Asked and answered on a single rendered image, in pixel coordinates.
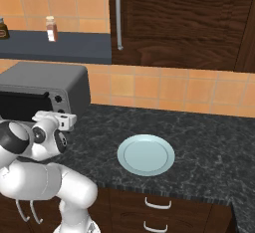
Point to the pale blue round plate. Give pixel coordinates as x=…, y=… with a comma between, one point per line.
x=146, y=155

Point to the dark brown jar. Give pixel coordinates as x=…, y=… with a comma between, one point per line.
x=3, y=29

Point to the dark wood drawer front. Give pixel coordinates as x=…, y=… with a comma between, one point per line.
x=132, y=225
x=186, y=203

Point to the dark wood cupboard side panel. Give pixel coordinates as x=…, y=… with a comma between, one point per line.
x=247, y=41

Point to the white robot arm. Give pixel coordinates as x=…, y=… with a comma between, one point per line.
x=40, y=180

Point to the dark blue wall shelf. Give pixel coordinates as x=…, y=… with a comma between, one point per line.
x=66, y=47

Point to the dark wood base cupboard door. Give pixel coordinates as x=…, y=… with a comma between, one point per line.
x=10, y=217

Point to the red spice bottle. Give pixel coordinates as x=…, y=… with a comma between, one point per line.
x=51, y=29

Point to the grey toaster oven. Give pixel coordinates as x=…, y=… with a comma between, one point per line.
x=50, y=77

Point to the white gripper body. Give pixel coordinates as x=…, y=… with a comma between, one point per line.
x=45, y=115

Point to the black toaster oven knob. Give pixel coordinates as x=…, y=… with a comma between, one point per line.
x=61, y=111
x=58, y=98

